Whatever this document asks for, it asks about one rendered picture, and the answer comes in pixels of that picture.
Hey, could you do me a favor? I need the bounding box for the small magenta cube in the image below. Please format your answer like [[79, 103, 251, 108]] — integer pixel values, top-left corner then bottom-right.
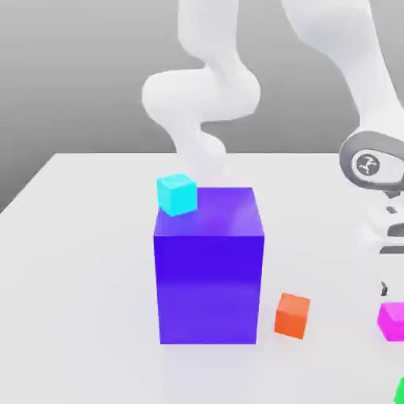
[[376, 301, 404, 342]]

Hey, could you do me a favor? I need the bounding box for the small cyan cube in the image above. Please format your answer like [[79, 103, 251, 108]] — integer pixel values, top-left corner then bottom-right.
[[156, 172, 199, 218]]

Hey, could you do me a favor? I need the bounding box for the large purple box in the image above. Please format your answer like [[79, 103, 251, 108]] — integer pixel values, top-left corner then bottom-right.
[[153, 186, 265, 346]]

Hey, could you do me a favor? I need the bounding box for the small orange cube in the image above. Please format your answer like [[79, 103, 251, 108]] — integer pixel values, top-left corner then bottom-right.
[[273, 292, 312, 341]]

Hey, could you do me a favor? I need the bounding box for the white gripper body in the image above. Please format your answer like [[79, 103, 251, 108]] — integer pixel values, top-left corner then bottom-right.
[[369, 241, 404, 280]]

